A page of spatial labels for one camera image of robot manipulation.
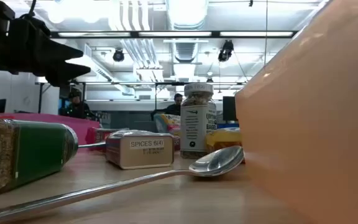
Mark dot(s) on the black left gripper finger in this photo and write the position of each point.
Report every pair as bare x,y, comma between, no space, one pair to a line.
61,51
67,73

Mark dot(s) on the green label spice jar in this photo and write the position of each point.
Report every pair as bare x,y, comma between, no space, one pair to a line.
42,149

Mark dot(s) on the maroon spice tin white label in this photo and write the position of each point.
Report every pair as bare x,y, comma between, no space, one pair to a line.
141,152

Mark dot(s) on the blue ramen packet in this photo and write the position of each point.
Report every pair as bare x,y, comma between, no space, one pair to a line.
166,123

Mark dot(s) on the bagel seasoning jar white lid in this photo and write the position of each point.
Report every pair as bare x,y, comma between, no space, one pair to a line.
197,124

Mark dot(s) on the person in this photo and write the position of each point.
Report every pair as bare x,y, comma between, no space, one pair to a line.
78,107
174,107

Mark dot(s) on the pink plastic bin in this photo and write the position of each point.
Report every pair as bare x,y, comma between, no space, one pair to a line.
42,119

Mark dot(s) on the black ceiling spotlight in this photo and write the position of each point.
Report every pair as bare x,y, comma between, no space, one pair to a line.
225,51
118,55

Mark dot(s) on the black ceiling light beam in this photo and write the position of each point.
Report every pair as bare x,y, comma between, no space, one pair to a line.
172,34

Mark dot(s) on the blue distant tabletop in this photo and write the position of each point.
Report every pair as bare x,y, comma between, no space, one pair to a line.
227,125

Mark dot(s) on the all silver metal spoon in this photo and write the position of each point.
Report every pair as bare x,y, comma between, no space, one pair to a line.
216,162

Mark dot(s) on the orange plastic bin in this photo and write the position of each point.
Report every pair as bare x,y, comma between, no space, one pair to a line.
306,124

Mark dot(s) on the silver ceiling air duct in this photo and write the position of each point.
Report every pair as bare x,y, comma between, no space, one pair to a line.
186,18

